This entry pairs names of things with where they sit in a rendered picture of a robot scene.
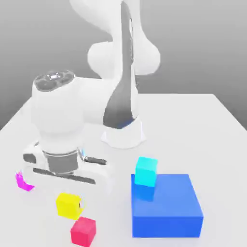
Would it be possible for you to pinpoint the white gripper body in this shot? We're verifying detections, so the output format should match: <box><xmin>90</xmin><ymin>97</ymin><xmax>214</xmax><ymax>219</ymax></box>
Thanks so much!
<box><xmin>23</xmin><ymin>163</ymin><xmax>113</xmax><ymax>195</ymax></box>

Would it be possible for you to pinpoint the small cyan cube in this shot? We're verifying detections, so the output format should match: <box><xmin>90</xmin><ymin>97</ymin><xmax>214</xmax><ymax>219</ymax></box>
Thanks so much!
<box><xmin>134</xmin><ymin>156</ymin><xmax>159</xmax><ymax>188</ymax></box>

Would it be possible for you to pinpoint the small yellow cube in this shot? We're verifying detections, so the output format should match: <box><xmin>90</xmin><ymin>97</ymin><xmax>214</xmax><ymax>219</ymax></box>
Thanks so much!
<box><xmin>55</xmin><ymin>192</ymin><xmax>85</xmax><ymax>221</ymax></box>

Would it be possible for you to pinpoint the small red cube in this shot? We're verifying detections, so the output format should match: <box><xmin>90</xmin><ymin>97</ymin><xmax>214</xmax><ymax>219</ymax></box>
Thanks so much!
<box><xmin>70</xmin><ymin>216</ymin><xmax>96</xmax><ymax>247</ymax></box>

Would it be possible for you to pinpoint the small magenta cube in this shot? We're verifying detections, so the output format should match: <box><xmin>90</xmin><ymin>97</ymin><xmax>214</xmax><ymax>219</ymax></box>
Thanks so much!
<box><xmin>15</xmin><ymin>170</ymin><xmax>35</xmax><ymax>192</ymax></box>

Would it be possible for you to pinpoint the large blue box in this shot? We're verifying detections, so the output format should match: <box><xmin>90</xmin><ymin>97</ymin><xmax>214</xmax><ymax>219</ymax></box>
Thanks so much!
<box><xmin>131</xmin><ymin>173</ymin><xmax>204</xmax><ymax>238</ymax></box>

